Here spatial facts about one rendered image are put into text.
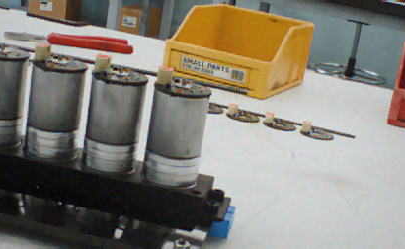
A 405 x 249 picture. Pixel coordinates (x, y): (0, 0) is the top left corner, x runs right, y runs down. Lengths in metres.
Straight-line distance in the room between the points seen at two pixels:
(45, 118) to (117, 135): 0.03
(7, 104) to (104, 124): 0.05
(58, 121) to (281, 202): 0.13
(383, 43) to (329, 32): 0.36
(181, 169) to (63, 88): 0.06
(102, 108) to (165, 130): 0.03
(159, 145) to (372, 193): 0.16
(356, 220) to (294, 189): 0.04
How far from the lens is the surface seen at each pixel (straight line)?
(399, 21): 2.65
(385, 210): 0.40
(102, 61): 0.31
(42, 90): 0.31
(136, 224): 0.29
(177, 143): 0.30
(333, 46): 4.77
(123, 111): 0.30
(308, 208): 0.37
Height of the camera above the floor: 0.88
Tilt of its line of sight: 15 degrees down
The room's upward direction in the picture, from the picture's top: 10 degrees clockwise
